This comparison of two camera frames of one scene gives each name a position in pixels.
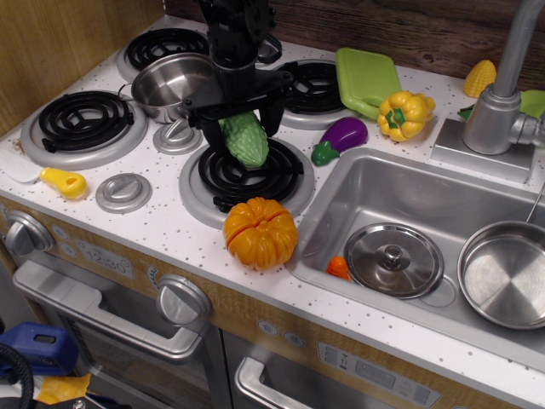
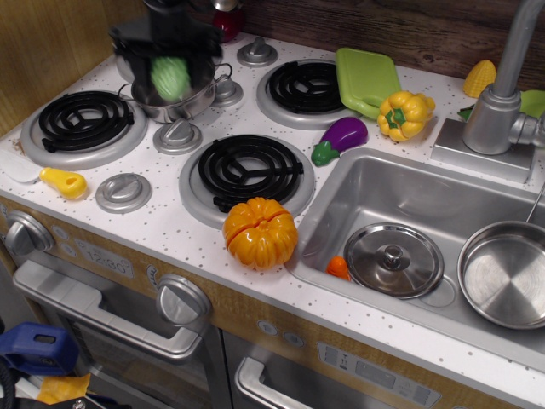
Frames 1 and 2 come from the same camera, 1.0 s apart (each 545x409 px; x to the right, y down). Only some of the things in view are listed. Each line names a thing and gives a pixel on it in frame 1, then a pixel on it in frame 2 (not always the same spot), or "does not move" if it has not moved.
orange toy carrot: x=337 y=267 does not move
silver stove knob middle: x=177 y=138 does not move
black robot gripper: x=238 y=87 to x=168 y=31
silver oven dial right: x=181 y=302 does not move
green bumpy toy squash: x=245 y=139 to x=171 y=77
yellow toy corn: x=481 y=74 does not move
